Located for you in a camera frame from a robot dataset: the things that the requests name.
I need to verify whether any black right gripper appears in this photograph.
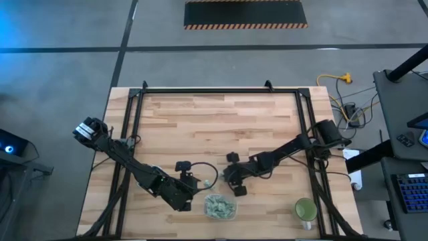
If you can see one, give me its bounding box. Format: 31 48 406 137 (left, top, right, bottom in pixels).
222 151 260 197

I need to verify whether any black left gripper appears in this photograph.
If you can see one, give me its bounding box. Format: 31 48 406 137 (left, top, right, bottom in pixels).
175 161 203 212

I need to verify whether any clear plastic container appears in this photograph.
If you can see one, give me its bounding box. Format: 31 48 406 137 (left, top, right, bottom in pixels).
203 193 238 221

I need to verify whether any black power strip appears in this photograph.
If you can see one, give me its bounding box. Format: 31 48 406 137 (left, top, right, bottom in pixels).
344 102 361 129

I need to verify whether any black desk foot bar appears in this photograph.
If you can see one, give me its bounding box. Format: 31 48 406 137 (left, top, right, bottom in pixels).
345 139 395 174

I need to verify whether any black hazard striped floor mat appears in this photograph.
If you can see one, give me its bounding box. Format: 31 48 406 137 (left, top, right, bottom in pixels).
183 0 309 30

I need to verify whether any small black controller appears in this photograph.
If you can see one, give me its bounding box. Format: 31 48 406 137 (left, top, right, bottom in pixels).
396 133 416 149

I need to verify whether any dark grey desk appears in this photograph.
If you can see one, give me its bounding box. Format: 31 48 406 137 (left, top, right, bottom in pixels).
372 68 428 162
380 156 428 241

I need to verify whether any blue backlit keyboard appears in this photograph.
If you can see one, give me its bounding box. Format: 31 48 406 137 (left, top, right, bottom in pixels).
391 172 428 215

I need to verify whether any dark grey cart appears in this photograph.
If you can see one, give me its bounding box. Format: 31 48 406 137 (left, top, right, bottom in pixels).
0 140 55 241

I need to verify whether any monitor with blue screen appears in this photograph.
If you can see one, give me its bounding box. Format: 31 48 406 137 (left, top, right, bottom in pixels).
406 112 428 149

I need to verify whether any black computer blue light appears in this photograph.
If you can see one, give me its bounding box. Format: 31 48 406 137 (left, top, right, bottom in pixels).
0 128 29 158

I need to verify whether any black pole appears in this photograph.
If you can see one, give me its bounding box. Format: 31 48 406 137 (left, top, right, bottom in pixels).
387 44 428 83

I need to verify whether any black left wrist camera cable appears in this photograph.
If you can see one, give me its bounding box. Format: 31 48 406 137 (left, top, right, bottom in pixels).
189 161 219 192

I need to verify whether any green mug white handle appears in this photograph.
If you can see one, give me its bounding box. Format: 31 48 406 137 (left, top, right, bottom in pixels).
291 197 318 231

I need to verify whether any black aluminium table frame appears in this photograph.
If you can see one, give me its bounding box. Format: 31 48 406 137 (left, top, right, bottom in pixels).
76 80 365 240

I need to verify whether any yellow extension cord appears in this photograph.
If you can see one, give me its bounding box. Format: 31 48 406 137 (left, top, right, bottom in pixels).
316 72 354 123

